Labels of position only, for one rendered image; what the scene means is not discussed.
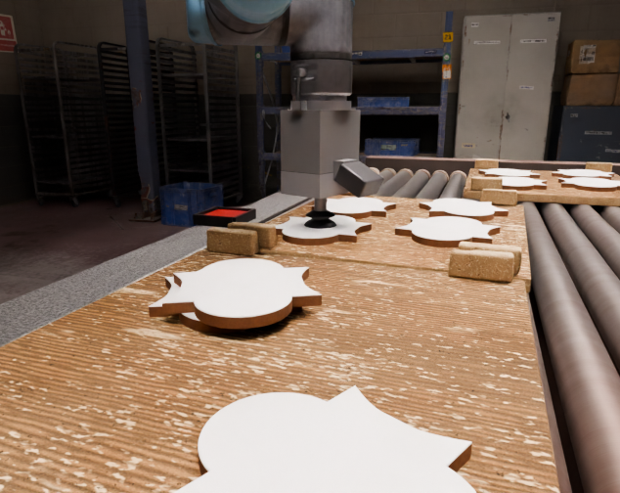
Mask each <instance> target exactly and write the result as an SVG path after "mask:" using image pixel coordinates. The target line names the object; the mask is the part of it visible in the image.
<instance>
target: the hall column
mask: <svg viewBox="0 0 620 493"><path fill-rule="evenodd" d="M122 2H123V13H124V23H125V34H126V45H127V56H128V66H129V77H130V88H131V97H132V111H133V121H134V132H135V143H136V154H137V164H138V172H139V176H140V179H141V185H142V192H141V202H142V208H143V214H141V215H138V216H137V213H135V216H134V217H133V218H130V219H128V220H129V221H131V222H147V223H156V222H157V221H160V220H161V218H160V217H161V205H160V193H159V187H160V180H159V167H158V154H157V142H156V130H155V106H154V93H153V82H152V69H151V56H150V44H149V32H148V20H147V7H146V0H122Z"/></svg>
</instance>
